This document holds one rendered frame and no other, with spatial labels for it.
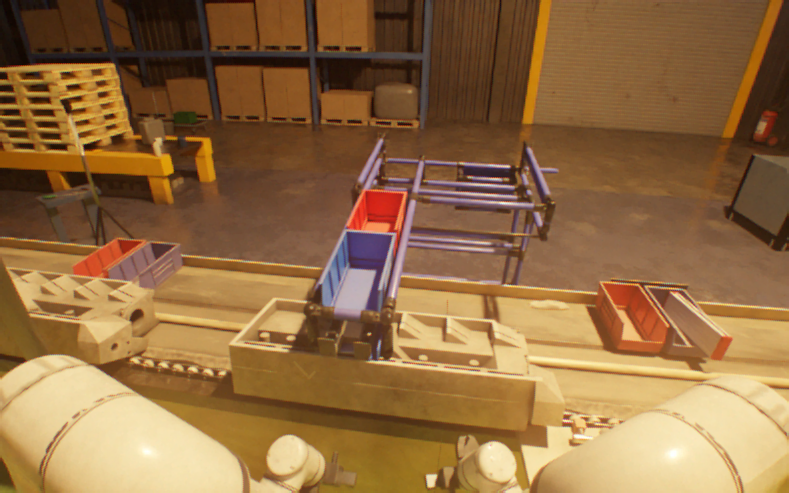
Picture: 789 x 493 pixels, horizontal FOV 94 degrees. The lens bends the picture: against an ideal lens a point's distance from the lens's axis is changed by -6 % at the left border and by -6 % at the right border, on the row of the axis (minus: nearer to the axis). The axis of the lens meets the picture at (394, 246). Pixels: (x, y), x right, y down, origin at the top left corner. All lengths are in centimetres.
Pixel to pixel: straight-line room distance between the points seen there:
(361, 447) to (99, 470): 118
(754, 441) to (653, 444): 11
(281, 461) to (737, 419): 81
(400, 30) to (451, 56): 147
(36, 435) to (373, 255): 101
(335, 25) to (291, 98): 202
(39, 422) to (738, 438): 67
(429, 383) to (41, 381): 99
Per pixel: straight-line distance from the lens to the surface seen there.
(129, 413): 48
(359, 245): 130
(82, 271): 250
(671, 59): 1239
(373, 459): 160
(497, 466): 98
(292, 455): 98
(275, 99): 1078
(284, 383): 141
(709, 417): 51
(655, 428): 48
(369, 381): 131
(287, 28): 1051
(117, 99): 687
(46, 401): 53
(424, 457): 155
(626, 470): 45
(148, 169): 567
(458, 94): 1131
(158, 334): 200
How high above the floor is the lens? 189
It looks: 28 degrees down
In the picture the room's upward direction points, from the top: 1 degrees clockwise
